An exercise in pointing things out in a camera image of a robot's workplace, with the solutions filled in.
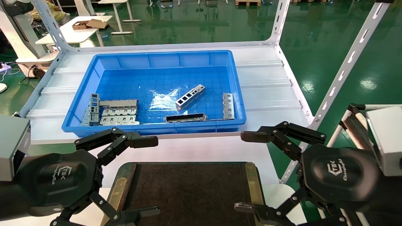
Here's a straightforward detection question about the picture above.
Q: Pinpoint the white metal shelf rack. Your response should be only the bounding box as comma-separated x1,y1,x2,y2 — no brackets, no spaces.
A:
19,0,394,186

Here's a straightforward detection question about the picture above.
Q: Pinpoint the silver slotted metal part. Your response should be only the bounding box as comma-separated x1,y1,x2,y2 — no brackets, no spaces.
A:
99,115,140,126
222,93,235,120
101,108,138,116

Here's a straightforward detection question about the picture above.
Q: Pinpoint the dark hollow metal part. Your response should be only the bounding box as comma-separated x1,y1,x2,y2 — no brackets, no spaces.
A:
165,113,208,123

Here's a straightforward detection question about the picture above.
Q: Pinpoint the blue plastic bin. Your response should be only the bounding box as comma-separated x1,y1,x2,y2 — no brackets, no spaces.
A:
62,50,247,138

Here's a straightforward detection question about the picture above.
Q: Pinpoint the white tube frame cart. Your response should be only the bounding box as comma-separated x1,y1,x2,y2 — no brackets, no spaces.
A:
327,103,402,149

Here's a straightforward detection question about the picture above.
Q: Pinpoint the white table with boxes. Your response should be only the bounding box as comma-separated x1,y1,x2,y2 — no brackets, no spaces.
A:
35,15,113,47

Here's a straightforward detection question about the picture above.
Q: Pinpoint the black floor cable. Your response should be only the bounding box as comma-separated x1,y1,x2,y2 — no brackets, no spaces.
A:
19,64,41,86

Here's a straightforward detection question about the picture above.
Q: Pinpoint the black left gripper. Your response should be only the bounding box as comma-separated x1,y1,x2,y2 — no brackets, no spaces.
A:
16,127,160,226

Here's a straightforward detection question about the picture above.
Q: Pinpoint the white empty table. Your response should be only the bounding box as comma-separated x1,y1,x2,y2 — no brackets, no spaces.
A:
97,0,142,35

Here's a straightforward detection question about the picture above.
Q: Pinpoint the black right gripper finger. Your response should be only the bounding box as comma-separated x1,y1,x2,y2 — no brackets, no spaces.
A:
241,121,327,160

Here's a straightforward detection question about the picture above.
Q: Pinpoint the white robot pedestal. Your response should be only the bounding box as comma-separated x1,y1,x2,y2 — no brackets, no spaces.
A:
0,0,60,77

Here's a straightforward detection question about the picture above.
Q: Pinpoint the silver ladder-shaped metal part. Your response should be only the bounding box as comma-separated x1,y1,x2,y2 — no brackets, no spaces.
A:
175,84,206,111

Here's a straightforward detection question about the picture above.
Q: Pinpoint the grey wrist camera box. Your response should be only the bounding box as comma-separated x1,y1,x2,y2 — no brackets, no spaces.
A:
0,115,31,182
366,106,402,177

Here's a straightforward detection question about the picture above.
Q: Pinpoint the person in yellow shirt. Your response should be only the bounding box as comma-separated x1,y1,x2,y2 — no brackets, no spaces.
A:
30,0,71,25

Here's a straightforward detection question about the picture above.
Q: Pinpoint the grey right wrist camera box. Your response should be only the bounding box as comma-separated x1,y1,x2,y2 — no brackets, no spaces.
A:
366,106,402,177

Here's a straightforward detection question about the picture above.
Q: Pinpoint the clear plastic film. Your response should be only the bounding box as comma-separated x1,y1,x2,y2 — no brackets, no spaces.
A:
148,89,180,111

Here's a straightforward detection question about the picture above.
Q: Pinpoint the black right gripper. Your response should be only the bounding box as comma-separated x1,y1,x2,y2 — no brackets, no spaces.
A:
234,144,381,226

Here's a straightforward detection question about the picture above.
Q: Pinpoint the flat brown cardboard piece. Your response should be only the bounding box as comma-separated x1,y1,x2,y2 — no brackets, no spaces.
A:
86,19,109,30

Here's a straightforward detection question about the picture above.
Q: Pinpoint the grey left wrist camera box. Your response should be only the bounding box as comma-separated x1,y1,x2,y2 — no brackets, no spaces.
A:
0,115,31,182

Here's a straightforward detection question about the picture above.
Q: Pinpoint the grey ladder-shaped metal part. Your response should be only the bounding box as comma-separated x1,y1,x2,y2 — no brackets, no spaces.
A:
89,93,101,123

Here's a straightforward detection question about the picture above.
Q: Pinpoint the black tray with brass edges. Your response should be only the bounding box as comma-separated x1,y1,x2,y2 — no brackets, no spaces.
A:
100,162,267,226

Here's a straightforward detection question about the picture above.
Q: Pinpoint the wooden pallet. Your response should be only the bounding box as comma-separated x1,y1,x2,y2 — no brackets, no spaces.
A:
235,0,262,7

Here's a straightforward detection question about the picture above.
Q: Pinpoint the open brown cardboard box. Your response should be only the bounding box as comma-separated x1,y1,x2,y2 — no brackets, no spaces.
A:
72,20,91,30

